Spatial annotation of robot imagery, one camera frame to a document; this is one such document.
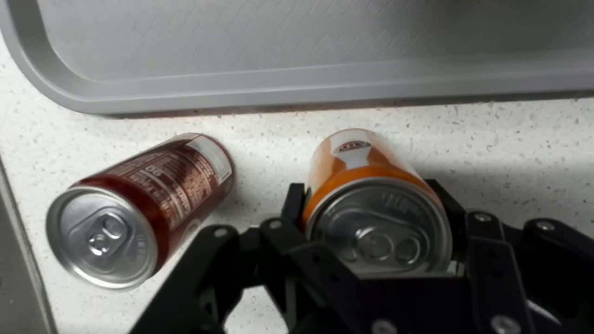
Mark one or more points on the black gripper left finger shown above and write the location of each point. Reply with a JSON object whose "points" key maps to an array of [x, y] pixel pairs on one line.
{"points": [[211, 279]]}

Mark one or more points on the grey plastic tray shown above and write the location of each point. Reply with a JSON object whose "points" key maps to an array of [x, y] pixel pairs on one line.
{"points": [[157, 56]]}

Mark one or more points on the stainless steel double sink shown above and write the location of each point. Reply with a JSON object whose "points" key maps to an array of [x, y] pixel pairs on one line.
{"points": [[23, 299]]}

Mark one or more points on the orange soda can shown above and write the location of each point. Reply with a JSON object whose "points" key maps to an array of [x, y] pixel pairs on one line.
{"points": [[374, 212]]}

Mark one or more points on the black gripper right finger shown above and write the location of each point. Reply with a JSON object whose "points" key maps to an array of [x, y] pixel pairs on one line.
{"points": [[538, 279]]}

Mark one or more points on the brown root beer can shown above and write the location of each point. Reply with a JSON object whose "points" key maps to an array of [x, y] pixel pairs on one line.
{"points": [[116, 228]]}

